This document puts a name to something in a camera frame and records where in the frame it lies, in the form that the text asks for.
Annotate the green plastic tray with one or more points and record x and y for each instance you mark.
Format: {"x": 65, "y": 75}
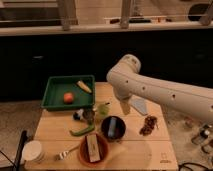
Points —
{"x": 57, "y": 86}

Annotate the green pear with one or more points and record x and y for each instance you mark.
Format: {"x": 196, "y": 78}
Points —
{"x": 102, "y": 109}

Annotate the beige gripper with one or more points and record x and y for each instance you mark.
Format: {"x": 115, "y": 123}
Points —
{"x": 125, "y": 106}

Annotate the grey blue block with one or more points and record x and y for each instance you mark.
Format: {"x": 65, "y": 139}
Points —
{"x": 112, "y": 127}

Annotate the black white small toy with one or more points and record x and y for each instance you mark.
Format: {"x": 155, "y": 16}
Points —
{"x": 78, "y": 115}

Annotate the spice bottle rack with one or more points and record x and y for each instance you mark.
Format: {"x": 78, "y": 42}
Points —
{"x": 200, "y": 132}

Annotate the grey triangular cloth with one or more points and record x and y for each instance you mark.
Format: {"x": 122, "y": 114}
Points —
{"x": 139, "y": 105}

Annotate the wooden block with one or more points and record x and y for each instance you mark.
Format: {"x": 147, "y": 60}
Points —
{"x": 93, "y": 149}

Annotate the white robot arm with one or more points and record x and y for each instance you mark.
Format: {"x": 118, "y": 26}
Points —
{"x": 126, "y": 81}

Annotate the terracotta orange bowl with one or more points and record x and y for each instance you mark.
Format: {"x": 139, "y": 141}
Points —
{"x": 83, "y": 155}

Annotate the green chili pepper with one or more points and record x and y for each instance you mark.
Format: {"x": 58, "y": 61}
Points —
{"x": 83, "y": 131}

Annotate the black pole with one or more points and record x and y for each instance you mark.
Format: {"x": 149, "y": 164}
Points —
{"x": 22, "y": 141}

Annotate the brown dried grape bunch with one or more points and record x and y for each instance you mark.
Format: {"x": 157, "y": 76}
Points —
{"x": 149, "y": 124}

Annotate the small metal cup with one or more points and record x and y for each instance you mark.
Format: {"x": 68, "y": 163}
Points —
{"x": 89, "y": 116}

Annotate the dark brown bowl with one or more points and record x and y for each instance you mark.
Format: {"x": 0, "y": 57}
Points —
{"x": 119, "y": 131}

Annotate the red orange apple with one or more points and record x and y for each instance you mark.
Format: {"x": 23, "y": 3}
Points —
{"x": 68, "y": 98}

